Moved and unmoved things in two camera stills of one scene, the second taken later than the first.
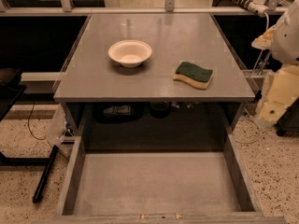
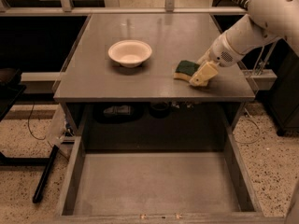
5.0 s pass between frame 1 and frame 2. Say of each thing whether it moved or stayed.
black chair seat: stayed
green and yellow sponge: stayed
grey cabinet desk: stayed
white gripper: moved
